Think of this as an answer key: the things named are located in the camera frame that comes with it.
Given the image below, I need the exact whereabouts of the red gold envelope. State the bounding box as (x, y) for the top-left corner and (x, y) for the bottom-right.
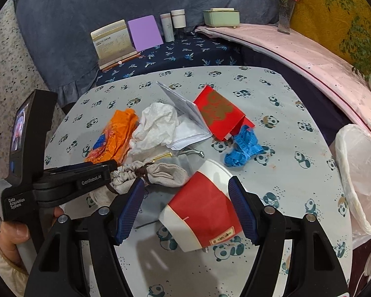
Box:
(194, 86), (255, 141)

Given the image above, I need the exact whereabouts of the white paper leaflet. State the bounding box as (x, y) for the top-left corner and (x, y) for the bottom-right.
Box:
(157, 82), (212, 151)

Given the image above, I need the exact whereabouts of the person's left hand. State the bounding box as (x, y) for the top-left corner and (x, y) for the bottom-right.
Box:
(0, 206), (65, 268)

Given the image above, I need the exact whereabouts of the yellow draped cloth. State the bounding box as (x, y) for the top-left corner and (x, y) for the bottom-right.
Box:
(290, 0), (371, 64)

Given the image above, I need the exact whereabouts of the tall white bottle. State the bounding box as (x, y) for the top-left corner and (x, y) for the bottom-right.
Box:
(160, 13), (175, 42)

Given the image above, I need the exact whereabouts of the gold desk calendar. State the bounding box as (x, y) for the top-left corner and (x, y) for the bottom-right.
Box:
(90, 20), (140, 71)

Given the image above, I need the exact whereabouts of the grey drawstring pouch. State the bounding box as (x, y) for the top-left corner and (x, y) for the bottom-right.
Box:
(89, 149), (205, 206)

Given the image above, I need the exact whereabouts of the navy floral cloth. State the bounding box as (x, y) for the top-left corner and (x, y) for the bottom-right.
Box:
(93, 34), (245, 87)

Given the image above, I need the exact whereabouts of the red white paper cup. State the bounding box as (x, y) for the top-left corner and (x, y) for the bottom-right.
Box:
(159, 159), (242, 252)

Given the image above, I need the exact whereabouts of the orange plastic snack bag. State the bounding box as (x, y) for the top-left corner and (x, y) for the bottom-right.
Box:
(85, 109), (138, 165)

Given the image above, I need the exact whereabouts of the green plant white pot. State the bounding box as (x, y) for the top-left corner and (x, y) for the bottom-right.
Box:
(325, 0), (371, 91)

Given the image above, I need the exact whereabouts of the glass vase with flowers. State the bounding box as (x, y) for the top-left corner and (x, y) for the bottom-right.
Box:
(265, 0), (304, 36)

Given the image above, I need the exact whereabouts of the white jar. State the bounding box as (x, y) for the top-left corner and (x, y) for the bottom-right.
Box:
(171, 9), (186, 29)

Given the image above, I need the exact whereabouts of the mint green tissue box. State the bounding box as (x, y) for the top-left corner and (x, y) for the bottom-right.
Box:
(203, 8), (240, 27)

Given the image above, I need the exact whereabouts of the person's cream sleeve forearm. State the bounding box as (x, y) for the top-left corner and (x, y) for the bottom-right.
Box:
(0, 248), (28, 296)

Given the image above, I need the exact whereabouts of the purple notebook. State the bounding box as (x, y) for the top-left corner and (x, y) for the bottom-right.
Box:
(128, 15), (163, 52)

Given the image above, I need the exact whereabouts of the pink shelf cloth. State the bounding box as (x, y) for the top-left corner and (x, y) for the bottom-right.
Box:
(195, 24), (371, 135)

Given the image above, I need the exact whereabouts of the blue grey draped cloth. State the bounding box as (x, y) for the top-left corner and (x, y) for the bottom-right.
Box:
(12, 0), (298, 107)

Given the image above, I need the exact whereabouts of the white lined trash bin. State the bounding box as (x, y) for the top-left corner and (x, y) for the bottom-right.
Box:
(334, 124), (371, 247)

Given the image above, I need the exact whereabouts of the white tissue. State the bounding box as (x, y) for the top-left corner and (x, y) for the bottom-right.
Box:
(129, 103), (179, 157)

